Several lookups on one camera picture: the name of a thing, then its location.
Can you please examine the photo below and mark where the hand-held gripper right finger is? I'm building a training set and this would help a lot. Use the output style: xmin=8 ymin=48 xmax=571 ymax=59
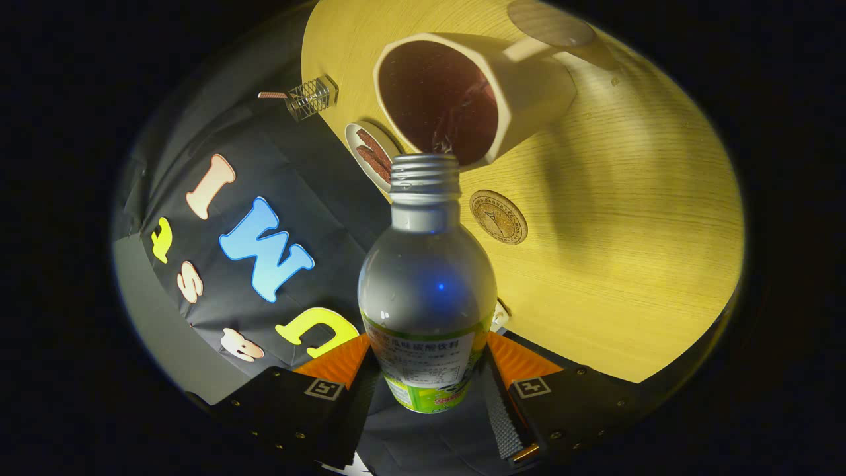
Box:
xmin=477 ymin=331 xmax=652 ymax=471

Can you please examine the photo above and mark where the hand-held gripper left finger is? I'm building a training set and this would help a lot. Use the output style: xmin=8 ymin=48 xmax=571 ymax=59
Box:
xmin=211 ymin=333 xmax=383 ymax=471

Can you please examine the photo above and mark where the silver juice bottle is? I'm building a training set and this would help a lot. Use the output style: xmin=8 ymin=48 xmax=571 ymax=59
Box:
xmin=357 ymin=153 xmax=498 ymax=415

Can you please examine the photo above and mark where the round cork coaster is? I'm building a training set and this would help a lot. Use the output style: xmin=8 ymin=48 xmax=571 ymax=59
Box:
xmin=469 ymin=190 xmax=529 ymax=245

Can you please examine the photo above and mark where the cream cup with wooden handle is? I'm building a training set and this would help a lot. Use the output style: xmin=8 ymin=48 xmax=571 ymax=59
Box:
xmin=372 ymin=0 xmax=599 ymax=168

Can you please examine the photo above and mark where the wooden table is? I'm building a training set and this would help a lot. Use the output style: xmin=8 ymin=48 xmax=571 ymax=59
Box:
xmin=301 ymin=0 xmax=746 ymax=384

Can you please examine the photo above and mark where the red meat piece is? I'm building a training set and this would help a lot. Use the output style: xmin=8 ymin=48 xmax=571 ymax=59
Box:
xmin=357 ymin=145 xmax=391 ymax=184
xmin=356 ymin=129 xmax=392 ymax=166

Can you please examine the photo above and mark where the white oval plate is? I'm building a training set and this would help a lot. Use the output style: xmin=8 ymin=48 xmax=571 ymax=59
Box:
xmin=344 ymin=122 xmax=404 ymax=194

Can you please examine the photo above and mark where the wire utensil holder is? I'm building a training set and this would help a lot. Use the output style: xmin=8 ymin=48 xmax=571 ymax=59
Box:
xmin=286 ymin=74 xmax=340 ymax=122

